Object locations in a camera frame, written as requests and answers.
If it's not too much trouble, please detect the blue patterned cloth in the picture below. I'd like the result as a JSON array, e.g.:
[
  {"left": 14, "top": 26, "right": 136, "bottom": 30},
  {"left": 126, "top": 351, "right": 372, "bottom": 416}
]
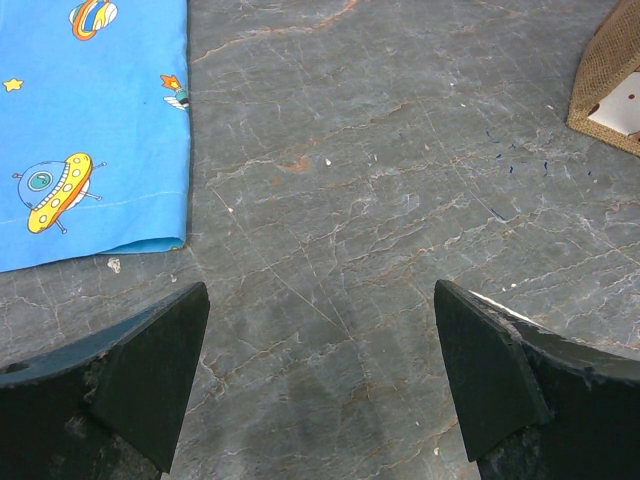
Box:
[{"left": 1, "top": 1, "right": 190, "bottom": 271}]

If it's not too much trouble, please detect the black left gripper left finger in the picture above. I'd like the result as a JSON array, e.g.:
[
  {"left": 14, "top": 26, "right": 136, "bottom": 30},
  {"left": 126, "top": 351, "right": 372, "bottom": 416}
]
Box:
[{"left": 1, "top": 282, "right": 210, "bottom": 479}]

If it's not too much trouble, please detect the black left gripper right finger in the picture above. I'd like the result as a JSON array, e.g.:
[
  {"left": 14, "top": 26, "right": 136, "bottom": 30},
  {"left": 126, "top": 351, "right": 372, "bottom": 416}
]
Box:
[{"left": 434, "top": 280, "right": 639, "bottom": 479}]

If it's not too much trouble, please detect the burlap canvas tote bag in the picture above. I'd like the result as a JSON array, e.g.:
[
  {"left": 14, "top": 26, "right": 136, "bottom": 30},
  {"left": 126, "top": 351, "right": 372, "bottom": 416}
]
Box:
[{"left": 567, "top": 1, "right": 639, "bottom": 155}]

